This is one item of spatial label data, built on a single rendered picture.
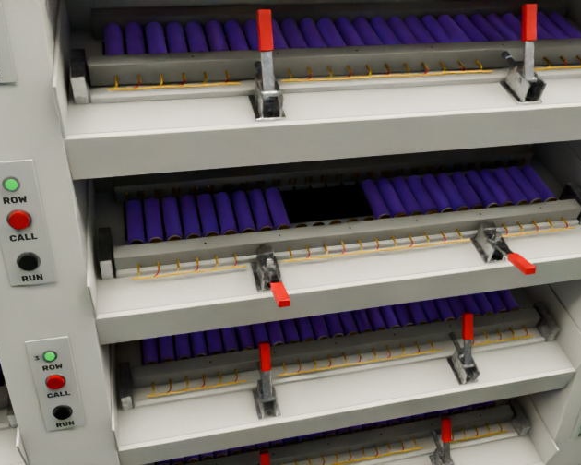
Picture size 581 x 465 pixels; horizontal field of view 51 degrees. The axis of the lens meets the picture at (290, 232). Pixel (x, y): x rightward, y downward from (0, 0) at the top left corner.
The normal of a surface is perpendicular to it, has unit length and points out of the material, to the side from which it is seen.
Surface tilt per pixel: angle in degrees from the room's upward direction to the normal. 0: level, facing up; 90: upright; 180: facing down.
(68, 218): 90
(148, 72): 106
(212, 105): 16
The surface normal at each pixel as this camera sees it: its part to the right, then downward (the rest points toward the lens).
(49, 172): 0.24, 0.48
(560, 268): 0.23, 0.70
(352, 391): 0.08, -0.70
